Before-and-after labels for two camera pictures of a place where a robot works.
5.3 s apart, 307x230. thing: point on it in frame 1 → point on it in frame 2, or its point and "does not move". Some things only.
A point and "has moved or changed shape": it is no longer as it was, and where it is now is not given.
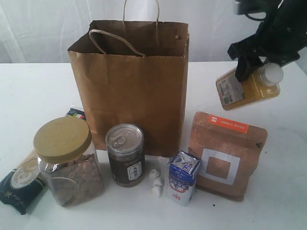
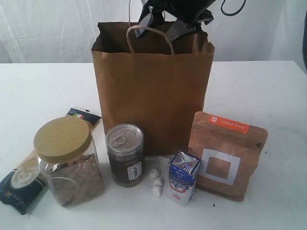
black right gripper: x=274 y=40 → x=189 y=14
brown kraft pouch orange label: x=229 y=152 does not move
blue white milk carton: x=183 y=174 does not move
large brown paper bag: x=134 y=72 has moved or changed shape
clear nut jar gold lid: x=68 y=165 does not move
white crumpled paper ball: x=154 y=173 does not move
